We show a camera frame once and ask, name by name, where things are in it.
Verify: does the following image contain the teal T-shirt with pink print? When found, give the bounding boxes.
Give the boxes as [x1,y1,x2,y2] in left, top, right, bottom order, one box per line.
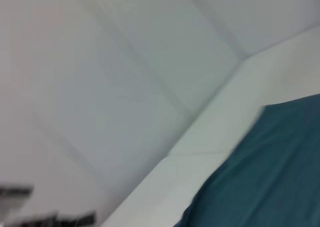
[172,93,320,227]

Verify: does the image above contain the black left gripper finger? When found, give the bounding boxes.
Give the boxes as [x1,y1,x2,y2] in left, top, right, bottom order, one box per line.
[13,210,98,227]
[0,185,35,197]

